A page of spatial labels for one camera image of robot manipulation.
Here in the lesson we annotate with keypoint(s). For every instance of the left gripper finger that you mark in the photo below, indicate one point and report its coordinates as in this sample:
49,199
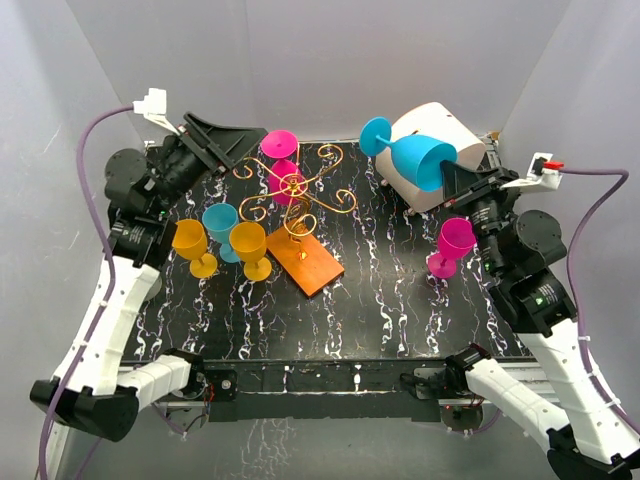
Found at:
196,138
232,144

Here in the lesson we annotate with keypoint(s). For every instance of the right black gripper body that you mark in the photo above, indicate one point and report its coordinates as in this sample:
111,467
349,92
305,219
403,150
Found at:
486,202

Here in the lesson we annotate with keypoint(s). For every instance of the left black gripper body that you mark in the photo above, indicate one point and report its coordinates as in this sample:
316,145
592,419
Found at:
184,170

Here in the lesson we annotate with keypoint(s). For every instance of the blue wine glass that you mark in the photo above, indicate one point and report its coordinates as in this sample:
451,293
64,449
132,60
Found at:
219,220
417,158

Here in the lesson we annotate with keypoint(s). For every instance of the pink wine glass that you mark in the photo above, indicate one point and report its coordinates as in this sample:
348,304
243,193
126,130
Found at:
280,145
455,240

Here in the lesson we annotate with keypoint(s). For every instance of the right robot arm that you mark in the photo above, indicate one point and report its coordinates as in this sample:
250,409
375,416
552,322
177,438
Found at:
585,433

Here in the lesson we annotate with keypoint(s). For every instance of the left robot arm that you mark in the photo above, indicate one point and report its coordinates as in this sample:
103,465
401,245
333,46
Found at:
87,392

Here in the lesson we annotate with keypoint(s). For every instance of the yellow wine glass left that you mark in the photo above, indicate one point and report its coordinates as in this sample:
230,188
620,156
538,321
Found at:
191,243

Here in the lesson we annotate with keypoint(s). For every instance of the yellow wine glass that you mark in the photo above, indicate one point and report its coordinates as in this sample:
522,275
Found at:
191,243
248,240

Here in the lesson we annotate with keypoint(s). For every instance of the yellow wine glass right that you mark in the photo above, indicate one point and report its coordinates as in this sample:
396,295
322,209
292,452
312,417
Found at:
248,240

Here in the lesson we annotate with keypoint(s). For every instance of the white cylindrical container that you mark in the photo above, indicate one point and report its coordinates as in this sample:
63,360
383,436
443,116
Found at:
434,120

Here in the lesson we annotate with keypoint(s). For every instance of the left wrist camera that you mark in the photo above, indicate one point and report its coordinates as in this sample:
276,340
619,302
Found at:
153,108

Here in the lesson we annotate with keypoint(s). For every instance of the gold wire glass rack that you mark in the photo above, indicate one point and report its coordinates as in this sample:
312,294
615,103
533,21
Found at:
294,245

